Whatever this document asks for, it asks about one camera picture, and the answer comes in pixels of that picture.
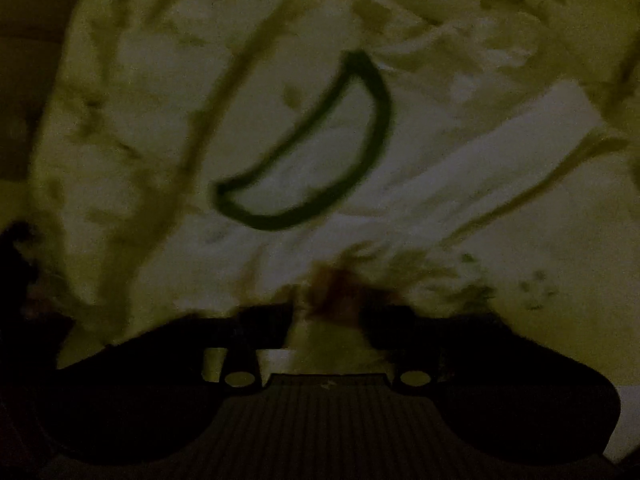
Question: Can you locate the white small garment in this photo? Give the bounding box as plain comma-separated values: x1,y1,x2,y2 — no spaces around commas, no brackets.
27,0,640,391

